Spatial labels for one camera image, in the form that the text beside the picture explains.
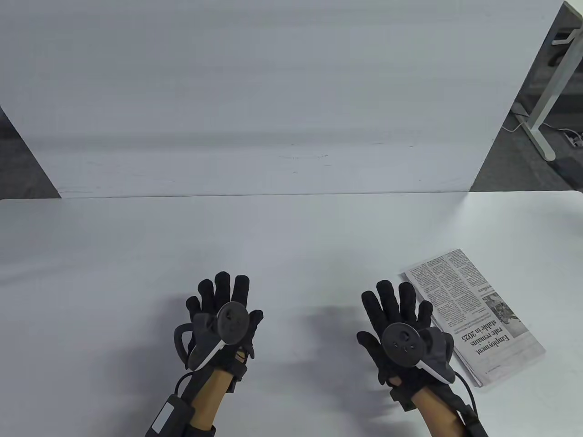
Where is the person's left hand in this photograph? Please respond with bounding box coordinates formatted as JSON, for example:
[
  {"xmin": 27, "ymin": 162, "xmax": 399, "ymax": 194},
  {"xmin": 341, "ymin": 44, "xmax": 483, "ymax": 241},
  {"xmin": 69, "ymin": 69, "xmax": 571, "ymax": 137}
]
[{"xmin": 184, "ymin": 272, "xmax": 264, "ymax": 379}]

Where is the person's right hand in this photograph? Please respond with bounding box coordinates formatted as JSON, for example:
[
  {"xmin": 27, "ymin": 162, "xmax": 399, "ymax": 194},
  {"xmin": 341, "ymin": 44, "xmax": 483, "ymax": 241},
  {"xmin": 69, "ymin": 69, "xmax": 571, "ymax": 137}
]
[{"xmin": 357, "ymin": 279, "xmax": 456, "ymax": 397}]

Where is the printed newspaper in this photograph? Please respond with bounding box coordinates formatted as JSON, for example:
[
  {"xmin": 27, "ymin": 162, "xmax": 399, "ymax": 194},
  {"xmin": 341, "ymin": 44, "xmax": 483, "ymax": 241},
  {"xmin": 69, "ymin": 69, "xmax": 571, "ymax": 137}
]
[{"xmin": 400, "ymin": 248, "xmax": 546, "ymax": 388}]

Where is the person's left forearm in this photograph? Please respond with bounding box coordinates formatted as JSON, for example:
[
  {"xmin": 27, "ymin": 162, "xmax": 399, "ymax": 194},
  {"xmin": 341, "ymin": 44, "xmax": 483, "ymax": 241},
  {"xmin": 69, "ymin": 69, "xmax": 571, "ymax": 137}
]
[{"xmin": 190, "ymin": 368, "xmax": 238, "ymax": 431}]

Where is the person's right forearm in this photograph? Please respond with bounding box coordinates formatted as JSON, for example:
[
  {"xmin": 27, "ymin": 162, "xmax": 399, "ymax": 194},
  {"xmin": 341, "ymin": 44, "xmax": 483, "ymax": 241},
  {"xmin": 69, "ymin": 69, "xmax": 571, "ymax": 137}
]
[{"xmin": 412, "ymin": 388, "xmax": 475, "ymax": 437}]

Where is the black and white controller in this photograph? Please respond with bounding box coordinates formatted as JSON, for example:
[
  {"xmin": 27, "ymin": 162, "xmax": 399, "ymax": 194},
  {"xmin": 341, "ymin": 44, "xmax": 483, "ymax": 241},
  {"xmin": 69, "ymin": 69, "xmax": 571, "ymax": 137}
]
[
  {"xmin": 188, "ymin": 301, "xmax": 251, "ymax": 370},
  {"xmin": 381, "ymin": 322, "xmax": 456, "ymax": 384}
]

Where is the white backdrop board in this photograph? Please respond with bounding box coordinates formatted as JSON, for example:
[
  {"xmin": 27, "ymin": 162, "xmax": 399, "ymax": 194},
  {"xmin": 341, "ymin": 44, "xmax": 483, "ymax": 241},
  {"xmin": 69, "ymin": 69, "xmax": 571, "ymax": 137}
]
[{"xmin": 0, "ymin": 0, "xmax": 565, "ymax": 199}]

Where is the white desk leg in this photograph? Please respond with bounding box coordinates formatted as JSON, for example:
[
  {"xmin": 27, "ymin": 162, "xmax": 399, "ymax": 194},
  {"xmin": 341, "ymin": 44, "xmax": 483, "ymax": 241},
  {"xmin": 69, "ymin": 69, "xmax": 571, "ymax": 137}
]
[{"xmin": 519, "ymin": 0, "xmax": 583, "ymax": 161}]

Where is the black glove cable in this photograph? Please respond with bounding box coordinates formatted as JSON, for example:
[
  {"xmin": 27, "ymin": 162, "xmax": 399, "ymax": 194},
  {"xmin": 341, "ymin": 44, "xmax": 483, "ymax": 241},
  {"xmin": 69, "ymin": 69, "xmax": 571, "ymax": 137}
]
[
  {"xmin": 172, "ymin": 371, "xmax": 197, "ymax": 402},
  {"xmin": 455, "ymin": 371, "xmax": 477, "ymax": 412}
]

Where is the black wrist camera strap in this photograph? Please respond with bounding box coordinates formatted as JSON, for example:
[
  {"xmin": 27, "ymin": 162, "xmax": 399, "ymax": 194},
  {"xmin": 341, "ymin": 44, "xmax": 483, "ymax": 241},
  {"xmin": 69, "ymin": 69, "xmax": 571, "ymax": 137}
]
[
  {"xmin": 462, "ymin": 401, "xmax": 489, "ymax": 437},
  {"xmin": 145, "ymin": 392, "xmax": 215, "ymax": 437}
]

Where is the white floor cable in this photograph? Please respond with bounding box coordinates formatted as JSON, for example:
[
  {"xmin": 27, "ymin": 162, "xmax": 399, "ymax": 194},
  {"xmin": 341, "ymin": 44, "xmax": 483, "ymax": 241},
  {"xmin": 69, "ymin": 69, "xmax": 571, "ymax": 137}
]
[{"xmin": 501, "ymin": 104, "xmax": 525, "ymax": 133}]

